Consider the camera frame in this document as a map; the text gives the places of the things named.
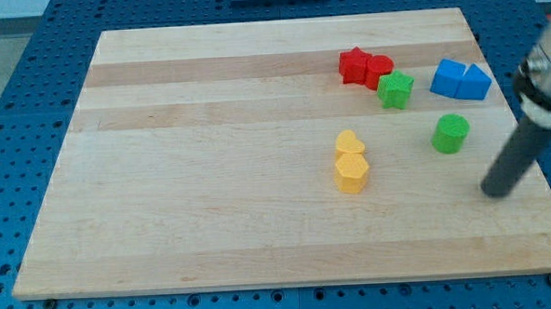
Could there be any red cylinder block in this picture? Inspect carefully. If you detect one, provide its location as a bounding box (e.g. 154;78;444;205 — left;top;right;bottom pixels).
364;55;394;90

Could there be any blue cube block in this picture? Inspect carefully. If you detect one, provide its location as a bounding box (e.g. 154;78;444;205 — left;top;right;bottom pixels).
430;59;466;99

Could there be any red star block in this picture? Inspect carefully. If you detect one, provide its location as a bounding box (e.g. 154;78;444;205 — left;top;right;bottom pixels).
339;47;372;85

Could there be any wooden board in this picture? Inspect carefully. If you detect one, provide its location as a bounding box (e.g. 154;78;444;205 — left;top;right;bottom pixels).
12;7;551;301

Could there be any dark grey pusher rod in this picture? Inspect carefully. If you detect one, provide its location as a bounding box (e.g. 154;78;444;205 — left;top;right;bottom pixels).
480;115;551;198

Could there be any green cylinder block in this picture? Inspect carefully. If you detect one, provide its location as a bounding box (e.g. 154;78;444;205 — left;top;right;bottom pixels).
431;114;470;155

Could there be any yellow hexagon block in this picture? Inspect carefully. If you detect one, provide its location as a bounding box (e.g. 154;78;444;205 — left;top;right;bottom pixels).
334;153;370;194

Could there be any yellow heart block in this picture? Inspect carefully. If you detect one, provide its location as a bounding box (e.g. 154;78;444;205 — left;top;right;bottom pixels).
335;129;366;159

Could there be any green star block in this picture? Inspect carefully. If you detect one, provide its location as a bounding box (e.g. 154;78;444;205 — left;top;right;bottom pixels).
377;70;415;110

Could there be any blue triangle block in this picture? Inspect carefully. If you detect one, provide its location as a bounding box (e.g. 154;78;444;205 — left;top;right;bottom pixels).
455;64;492;101

